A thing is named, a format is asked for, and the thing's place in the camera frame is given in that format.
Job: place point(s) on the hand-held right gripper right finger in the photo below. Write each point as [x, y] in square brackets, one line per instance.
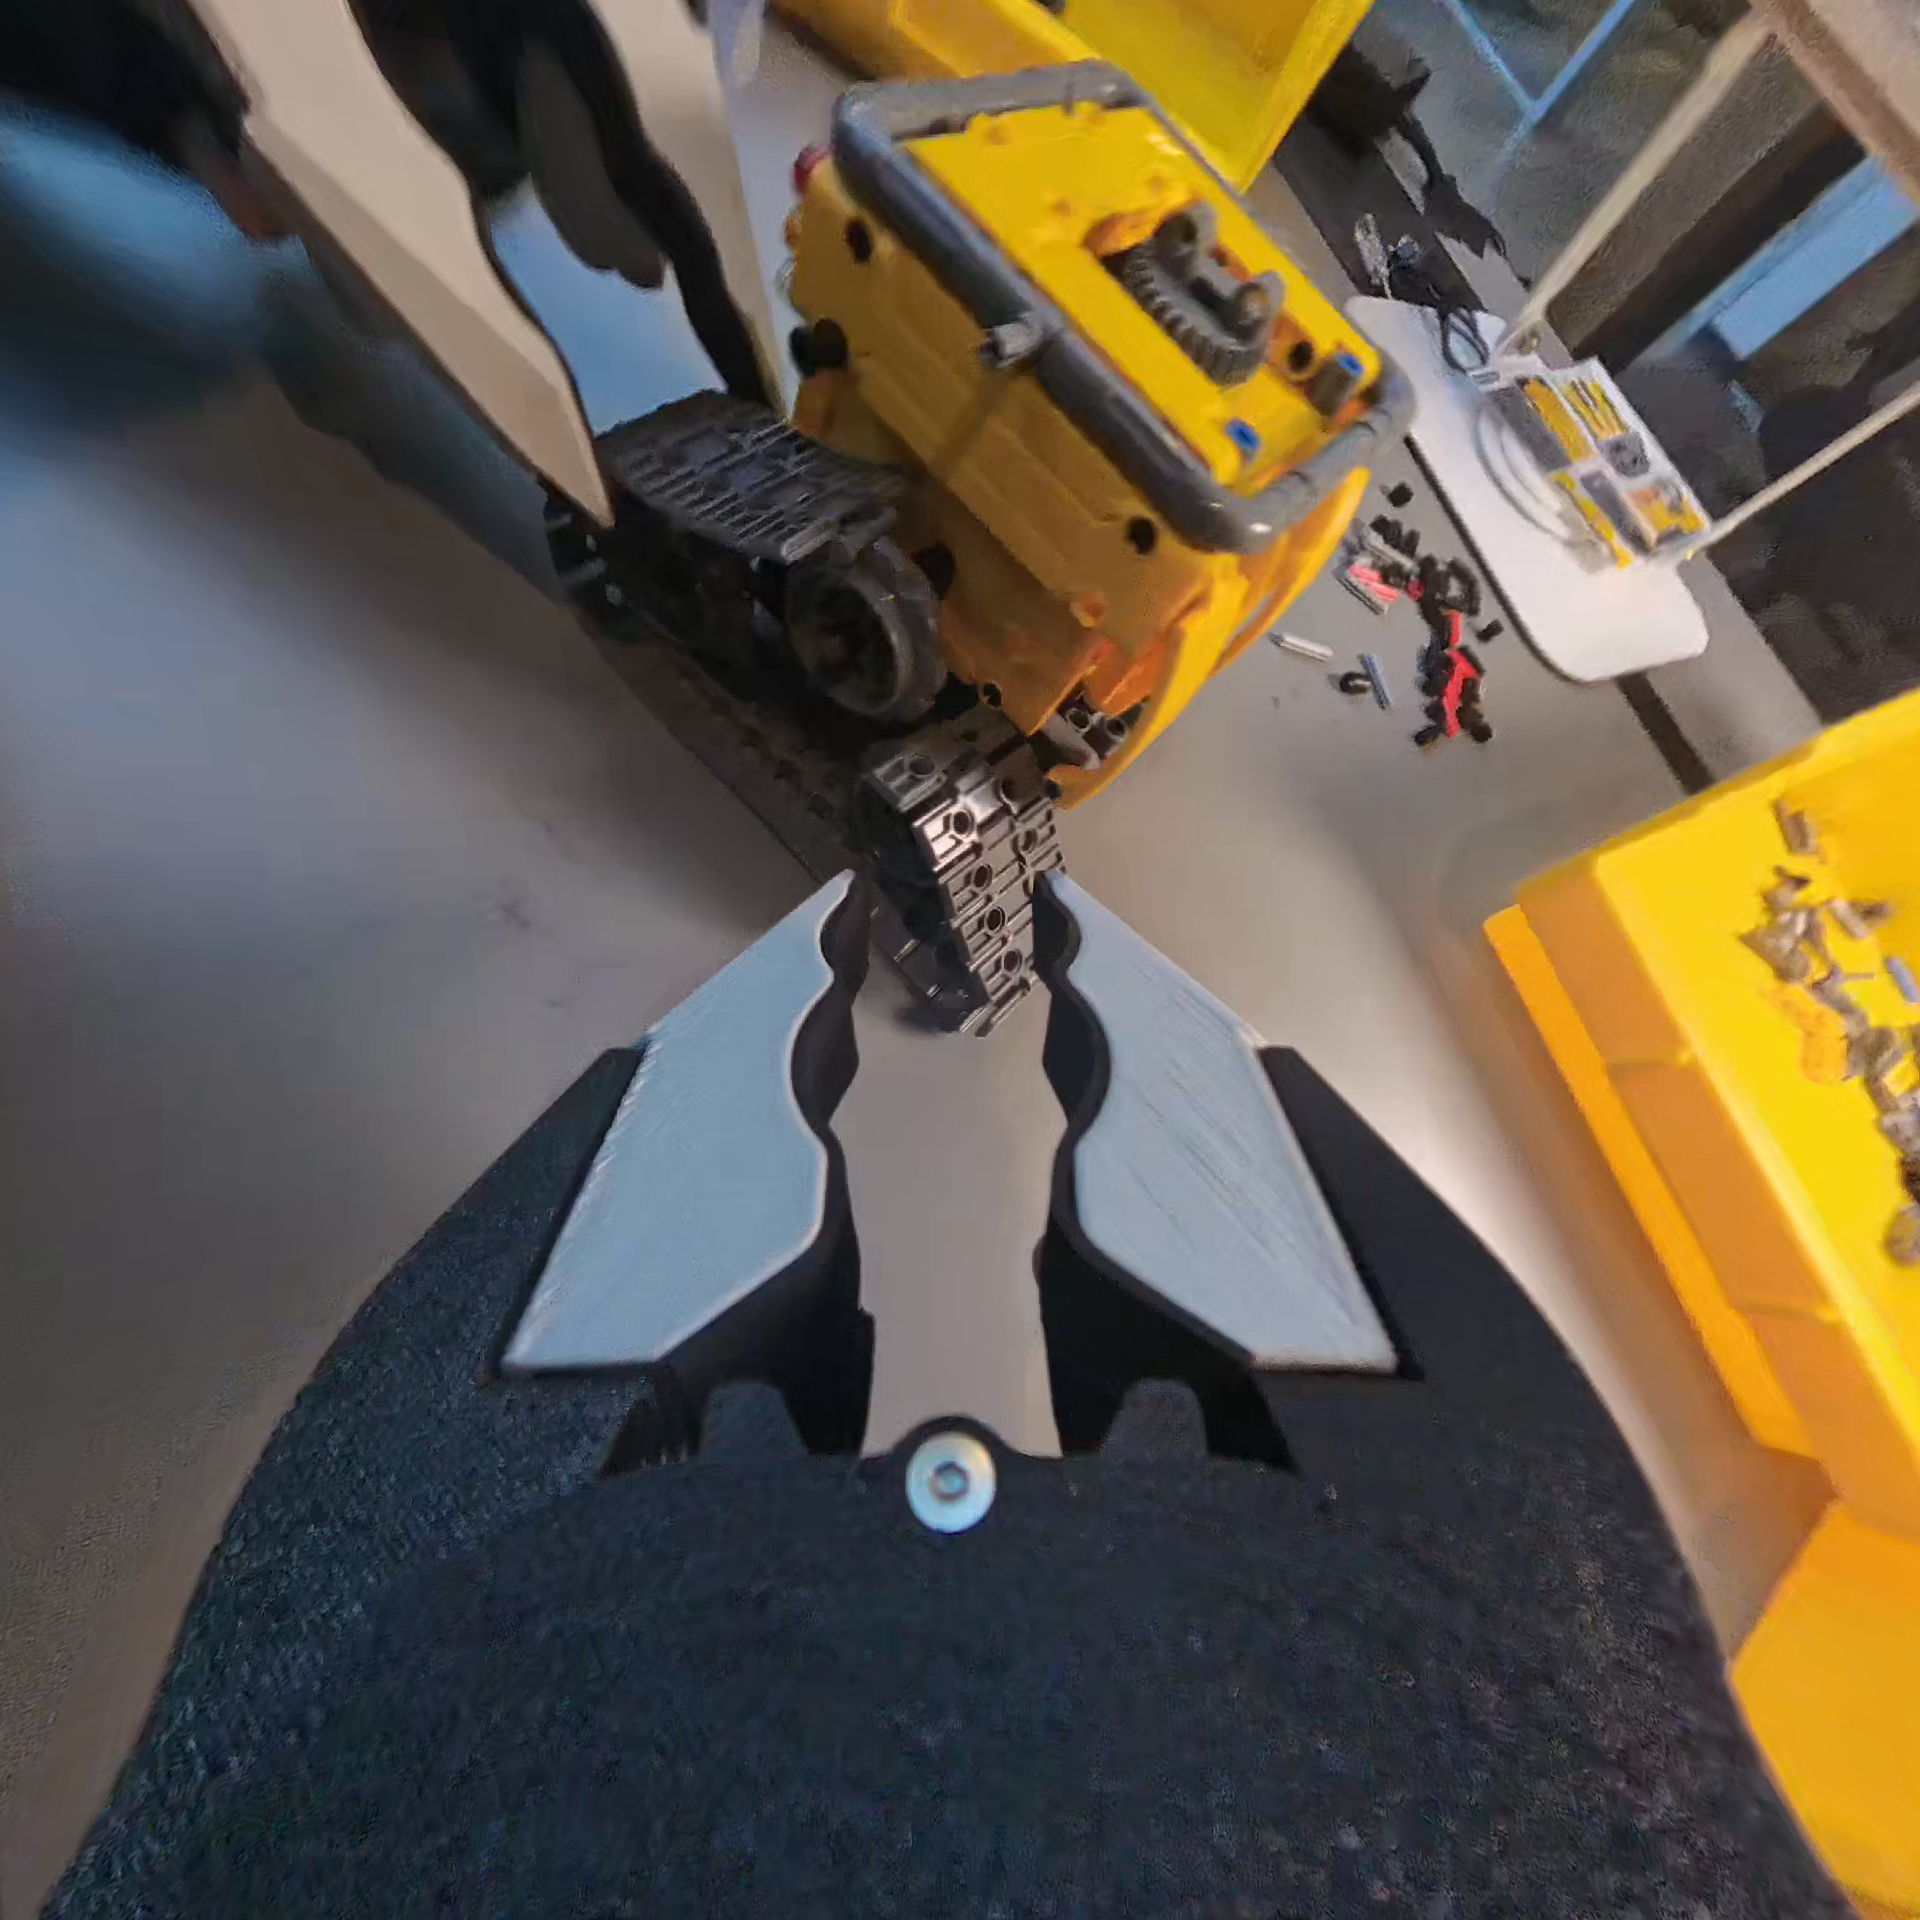
[1214, 1201]

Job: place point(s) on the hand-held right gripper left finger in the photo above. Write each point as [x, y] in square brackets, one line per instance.
[674, 1201]

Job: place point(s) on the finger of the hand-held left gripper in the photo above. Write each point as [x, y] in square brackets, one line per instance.
[391, 225]
[600, 150]

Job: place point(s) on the black yellow toy brick vehicle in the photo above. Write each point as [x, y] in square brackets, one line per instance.
[1021, 450]

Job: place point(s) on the light grey desk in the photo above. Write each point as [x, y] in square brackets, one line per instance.
[300, 901]

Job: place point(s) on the yellow plastic bin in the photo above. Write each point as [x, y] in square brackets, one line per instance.
[1845, 1725]
[1694, 1124]
[1200, 61]

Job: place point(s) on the pale grey brick pin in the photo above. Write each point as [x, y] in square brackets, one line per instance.
[1377, 679]

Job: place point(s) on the cluster of small brick parts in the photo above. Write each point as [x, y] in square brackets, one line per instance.
[1440, 631]

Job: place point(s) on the small parts inside bin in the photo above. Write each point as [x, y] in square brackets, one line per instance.
[1845, 1004]

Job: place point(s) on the white base board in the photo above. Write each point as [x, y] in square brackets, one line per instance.
[1574, 600]

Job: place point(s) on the black power adapter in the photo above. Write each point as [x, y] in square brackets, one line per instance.
[1394, 104]

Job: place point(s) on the yellow black printed sheet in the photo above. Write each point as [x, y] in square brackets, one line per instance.
[1605, 465]

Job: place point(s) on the wooden booklet stand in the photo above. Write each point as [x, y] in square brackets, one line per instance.
[1634, 181]

